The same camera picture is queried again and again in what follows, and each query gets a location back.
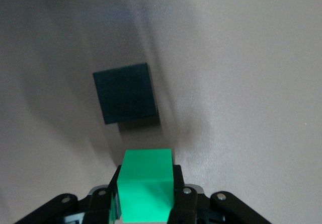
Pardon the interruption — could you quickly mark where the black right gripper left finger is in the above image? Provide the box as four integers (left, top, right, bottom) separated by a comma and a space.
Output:
15, 165, 124, 224

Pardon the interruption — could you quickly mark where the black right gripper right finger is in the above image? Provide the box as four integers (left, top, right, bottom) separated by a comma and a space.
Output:
168, 164, 273, 224

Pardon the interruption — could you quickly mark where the small green cube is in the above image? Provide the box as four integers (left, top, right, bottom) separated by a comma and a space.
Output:
117, 148, 175, 222

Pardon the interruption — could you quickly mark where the small black cube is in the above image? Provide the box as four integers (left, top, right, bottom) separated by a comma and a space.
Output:
92, 62, 160, 131

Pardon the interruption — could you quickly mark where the large table cover mat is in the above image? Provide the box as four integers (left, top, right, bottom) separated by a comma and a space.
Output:
0, 0, 322, 224

